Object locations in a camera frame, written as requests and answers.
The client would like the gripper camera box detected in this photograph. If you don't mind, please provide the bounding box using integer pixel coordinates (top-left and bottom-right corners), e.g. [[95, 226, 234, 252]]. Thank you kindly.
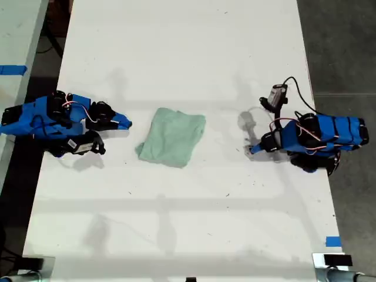
[[65, 136, 99, 156], [267, 83, 289, 106]]

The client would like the grey metal pipe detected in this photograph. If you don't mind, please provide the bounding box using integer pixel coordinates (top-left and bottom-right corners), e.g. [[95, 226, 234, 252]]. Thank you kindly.
[[0, 270, 43, 282], [324, 267, 376, 282]]

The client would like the black camera cable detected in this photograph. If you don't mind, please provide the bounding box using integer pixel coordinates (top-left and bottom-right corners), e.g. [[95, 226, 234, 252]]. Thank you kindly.
[[282, 76, 320, 116]]

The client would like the gripper camera stalk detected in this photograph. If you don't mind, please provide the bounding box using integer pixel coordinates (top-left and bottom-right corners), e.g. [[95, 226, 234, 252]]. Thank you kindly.
[[258, 96, 289, 132], [85, 130, 107, 156]]

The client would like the blue tape strip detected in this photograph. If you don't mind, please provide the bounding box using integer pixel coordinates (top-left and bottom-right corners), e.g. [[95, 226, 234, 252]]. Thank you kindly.
[[325, 236, 343, 248], [0, 65, 28, 76]]

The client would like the small black box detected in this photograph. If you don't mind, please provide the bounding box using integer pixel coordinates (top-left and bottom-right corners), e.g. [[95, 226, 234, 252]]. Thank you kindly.
[[21, 257, 45, 270], [324, 254, 353, 267]]

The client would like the pale green T-shirt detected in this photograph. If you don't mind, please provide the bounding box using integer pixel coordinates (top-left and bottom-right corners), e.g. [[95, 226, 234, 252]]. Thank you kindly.
[[135, 107, 207, 169]]

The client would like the white side table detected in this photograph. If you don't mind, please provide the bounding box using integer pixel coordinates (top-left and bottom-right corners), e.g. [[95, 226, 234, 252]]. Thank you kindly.
[[0, 0, 50, 189]]

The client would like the black floor cable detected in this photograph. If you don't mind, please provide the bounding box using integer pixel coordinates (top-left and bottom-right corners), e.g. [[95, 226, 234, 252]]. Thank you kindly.
[[36, 28, 65, 58]]

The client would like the metal table bracket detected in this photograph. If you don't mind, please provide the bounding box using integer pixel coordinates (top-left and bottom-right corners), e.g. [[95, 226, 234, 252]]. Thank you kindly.
[[311, 251, 358, 270], [16, 255, 56, 274]]

